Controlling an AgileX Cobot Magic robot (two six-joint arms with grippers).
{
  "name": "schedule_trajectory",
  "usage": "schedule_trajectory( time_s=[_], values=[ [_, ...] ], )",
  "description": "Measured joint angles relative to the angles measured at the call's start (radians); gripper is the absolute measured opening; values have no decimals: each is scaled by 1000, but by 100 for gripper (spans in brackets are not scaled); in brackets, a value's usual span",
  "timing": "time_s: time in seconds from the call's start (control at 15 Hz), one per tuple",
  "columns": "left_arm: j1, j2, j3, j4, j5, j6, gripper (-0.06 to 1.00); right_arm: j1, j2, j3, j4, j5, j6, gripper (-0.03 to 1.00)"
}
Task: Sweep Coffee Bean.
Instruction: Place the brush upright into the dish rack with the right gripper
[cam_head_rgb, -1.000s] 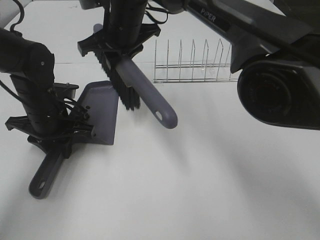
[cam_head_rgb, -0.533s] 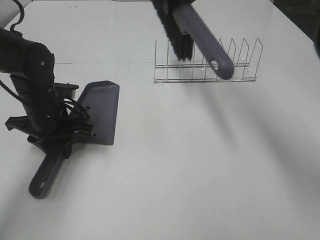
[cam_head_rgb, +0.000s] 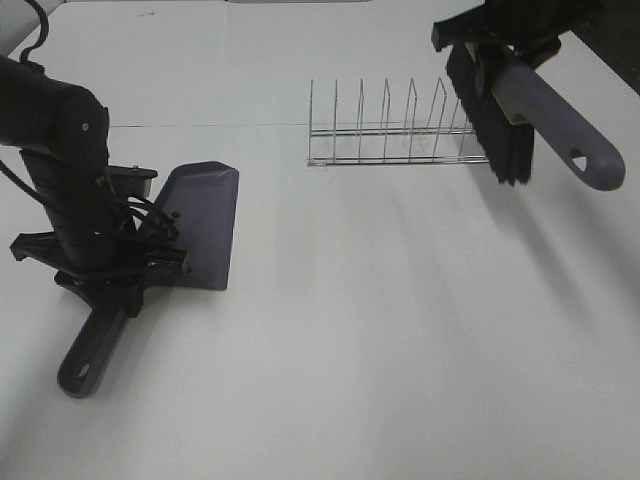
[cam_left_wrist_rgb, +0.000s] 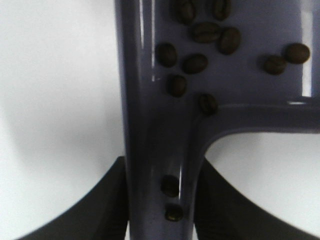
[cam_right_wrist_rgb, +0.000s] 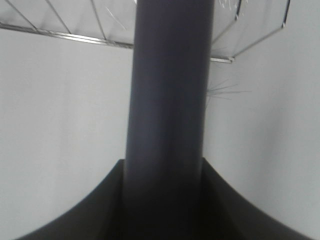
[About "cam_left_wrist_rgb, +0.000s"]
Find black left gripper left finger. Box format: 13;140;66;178
23;156;129;240

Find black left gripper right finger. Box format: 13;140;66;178
194;159;317;240

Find grey plastic dustpan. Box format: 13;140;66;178
115;0;320;240

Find pile of coffee beans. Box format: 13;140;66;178
157;0;320;229

